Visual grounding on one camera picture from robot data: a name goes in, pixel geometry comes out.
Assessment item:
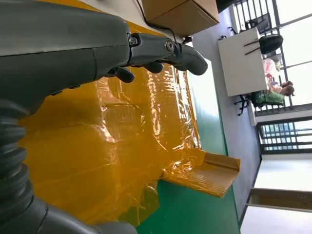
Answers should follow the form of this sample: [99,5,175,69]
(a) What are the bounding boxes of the black power cable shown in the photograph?
[135,0,194,45]

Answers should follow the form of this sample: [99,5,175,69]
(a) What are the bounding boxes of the brown cardboard box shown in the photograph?
[141,0,220,37]

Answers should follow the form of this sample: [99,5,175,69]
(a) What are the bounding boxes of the white office desk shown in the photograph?
[218,27,268,98]

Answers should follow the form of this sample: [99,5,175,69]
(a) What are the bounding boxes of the green table mat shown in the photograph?
[136,59,241,234]

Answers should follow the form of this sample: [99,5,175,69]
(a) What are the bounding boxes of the translucent plastic bag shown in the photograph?
[263,58,281,78]

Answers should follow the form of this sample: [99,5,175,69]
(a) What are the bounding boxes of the yellow film wrapped cardboard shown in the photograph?
[19,0,241,228]

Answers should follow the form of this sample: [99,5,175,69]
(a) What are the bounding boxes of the black window frame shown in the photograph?
[233,0,312,114]

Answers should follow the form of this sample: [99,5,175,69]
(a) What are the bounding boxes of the black office chair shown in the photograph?
[233,94,253,116]
[243,34,284,56]
[244,13,271,34]

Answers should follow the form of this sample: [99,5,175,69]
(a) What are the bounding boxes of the black metal railing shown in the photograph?
[255,117,312,155]

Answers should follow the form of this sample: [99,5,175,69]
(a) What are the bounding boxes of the person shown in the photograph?
[251,80,295,109]

